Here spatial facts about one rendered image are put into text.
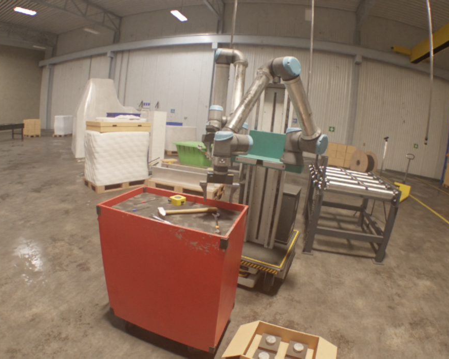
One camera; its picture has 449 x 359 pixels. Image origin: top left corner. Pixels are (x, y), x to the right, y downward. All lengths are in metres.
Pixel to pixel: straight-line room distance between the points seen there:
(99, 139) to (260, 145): 3.12
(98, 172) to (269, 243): 3.30
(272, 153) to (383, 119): 12.37
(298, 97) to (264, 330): 1.50
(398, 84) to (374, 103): 1.85
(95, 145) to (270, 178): 3.25
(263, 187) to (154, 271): 1.30
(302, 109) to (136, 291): 1.48
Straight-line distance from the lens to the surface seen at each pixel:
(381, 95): 14.30
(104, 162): 4.64
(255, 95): 1.51
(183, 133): 9.40
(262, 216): 2.33
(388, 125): 14.30
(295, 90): 1.59
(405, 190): 8.02
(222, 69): 2.00
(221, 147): 1.20
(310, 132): 1.75
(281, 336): 1.75
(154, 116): 5.68
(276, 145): 2.09
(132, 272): 1.44
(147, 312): 1.57
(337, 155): 10.82
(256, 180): 2.26
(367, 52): 13.92
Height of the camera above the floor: 1.42
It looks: 13 degrees down
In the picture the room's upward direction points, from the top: 6 degrees clockwise
